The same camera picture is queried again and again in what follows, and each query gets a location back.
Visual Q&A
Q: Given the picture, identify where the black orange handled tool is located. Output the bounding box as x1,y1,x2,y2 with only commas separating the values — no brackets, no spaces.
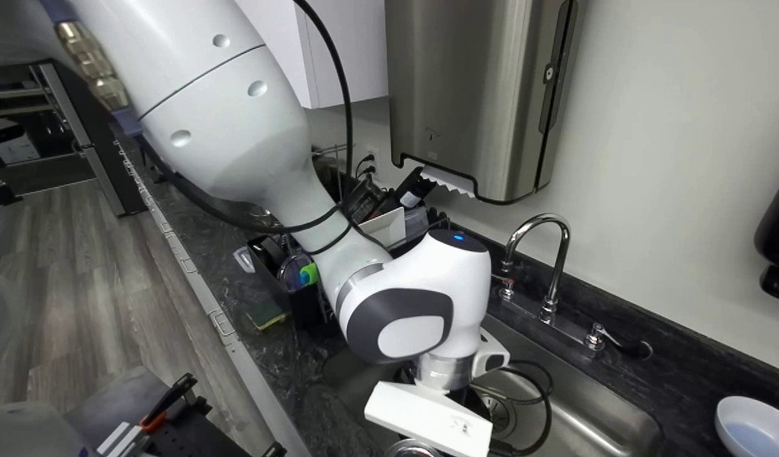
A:
136,371,199,439

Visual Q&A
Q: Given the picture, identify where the clear round cup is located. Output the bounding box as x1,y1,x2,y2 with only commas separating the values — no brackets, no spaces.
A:
277,249,308,294

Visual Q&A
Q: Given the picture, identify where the small white bowl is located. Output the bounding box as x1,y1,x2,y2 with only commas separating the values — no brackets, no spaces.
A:
712,393,779,457

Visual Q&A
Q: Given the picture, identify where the grey tool plate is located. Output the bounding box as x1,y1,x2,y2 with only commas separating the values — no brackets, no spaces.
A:
66,364,288,457

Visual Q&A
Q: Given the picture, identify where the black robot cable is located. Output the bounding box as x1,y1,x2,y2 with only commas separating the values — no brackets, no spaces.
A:
193,0,557,457

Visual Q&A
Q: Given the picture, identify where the black dish rack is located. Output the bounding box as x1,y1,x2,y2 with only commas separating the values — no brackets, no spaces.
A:
230,147,433,336

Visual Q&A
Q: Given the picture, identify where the dark blue mug clear lid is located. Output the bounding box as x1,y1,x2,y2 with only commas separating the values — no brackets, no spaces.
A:
385,435,448,457

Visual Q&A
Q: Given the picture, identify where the chrome faucet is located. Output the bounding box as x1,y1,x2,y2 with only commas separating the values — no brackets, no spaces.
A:
489,213,656,368

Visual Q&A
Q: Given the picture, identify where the green yellow sponge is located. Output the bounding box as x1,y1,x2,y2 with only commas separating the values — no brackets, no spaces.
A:
241,303,288,336

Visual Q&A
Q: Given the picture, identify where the white rectangular board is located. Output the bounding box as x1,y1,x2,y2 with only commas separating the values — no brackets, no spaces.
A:
358,206,410,249

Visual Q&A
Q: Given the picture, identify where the stainless steel sink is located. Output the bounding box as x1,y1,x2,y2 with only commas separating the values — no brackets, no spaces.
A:
322,286,666,457

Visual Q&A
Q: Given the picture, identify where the dark metal frame post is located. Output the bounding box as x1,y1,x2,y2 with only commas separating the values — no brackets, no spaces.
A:
40,58,152,218

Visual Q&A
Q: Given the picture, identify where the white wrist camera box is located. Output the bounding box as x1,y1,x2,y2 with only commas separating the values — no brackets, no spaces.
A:
363,377,498,457

